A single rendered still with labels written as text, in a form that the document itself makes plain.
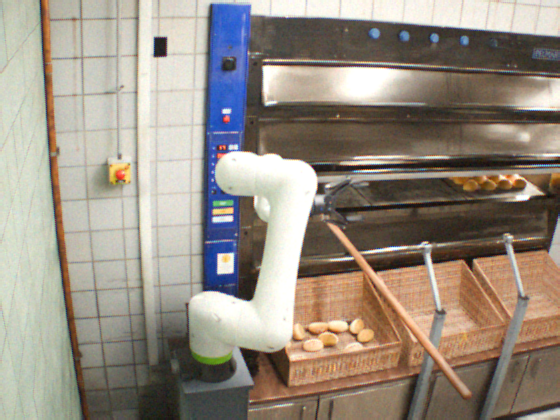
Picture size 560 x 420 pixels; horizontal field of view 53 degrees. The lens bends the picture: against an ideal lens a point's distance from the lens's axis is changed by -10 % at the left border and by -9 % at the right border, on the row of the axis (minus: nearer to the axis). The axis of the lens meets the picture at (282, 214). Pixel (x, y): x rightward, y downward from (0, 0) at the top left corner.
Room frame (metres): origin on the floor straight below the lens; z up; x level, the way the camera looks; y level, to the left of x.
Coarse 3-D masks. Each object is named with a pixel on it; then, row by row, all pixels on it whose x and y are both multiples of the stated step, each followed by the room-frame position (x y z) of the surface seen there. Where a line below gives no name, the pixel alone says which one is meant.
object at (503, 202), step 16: (336, 208) 2.69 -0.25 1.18; (352, 208) 2.70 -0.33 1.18; (368, 208) 2.72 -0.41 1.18; (384, 208) 2.73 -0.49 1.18; (400, 208) 2.75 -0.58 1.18; (416, 208) 2.77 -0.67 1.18; (432, 208) 2.80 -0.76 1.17; (448, 208) 2.84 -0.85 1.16; (464, 208) 2.87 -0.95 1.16; (480, 208) 2.90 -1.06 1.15; (496, 208) 2.94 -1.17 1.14; (256, 224) 2.51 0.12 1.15
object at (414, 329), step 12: (336, 228) 2.41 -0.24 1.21; (360, 264) 2.12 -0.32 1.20; (372, 276) 2.02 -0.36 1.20; (384, 288) 1.93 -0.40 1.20; (396, 300) 1.85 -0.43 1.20; (396, 312) 1.80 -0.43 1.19; (408, 324) 1.71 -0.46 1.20; (420, 336) 1.64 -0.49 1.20; (432, 348) 1.57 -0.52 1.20; (444, 360) 1.50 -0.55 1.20; (444, 372) 1.46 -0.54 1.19; (456, 384) 1.39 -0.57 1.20; (468, 396) 1.34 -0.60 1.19
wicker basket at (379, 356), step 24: (312, 288) 2.57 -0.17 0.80; (360, 288) 2.65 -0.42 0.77; (312, 312) 2.54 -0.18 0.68; (336, 312) 2.57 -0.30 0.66; (360, 312) 2.62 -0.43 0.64; (384, 312) 2.42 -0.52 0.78; (312, 336) 2.45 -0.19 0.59; (336, 336) 2.47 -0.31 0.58; (384, 336) 2.39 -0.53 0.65; (288, 360) 2.07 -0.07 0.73; (312, 360) 2.09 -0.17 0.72; (336, 360) 2.13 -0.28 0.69; (360, 360) 2.18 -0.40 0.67; (384, 360) 2.22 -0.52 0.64; (288, 384) 2.06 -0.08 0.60
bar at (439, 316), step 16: (464, 240) 2.45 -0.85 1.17; (480, 240) 2.47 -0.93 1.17; (496, 240) 2.50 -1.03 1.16; (512, 240) 2.52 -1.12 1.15; (304, 256) 2.20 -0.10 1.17; (320, 256) 2.22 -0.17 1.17; (336, 256) 2.23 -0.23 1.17; (352, 256) 2.26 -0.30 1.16; (512, 256) 2.47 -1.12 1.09; (432, 272) 2.31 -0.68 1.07; (432, 288) 2.26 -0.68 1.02; (432, 320) 2.19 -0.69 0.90; (512, 320) 2.33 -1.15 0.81; (432, 336) 2.16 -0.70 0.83; (512, 336) 2.31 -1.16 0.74; (432, 368) 2.17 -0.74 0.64; (416, 384) 2.19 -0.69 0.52; (496, 384) 2.31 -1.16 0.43; (416, 400) 2.16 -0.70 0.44; (416, 416) 2.16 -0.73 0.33; (480, 416) 2.34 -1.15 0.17
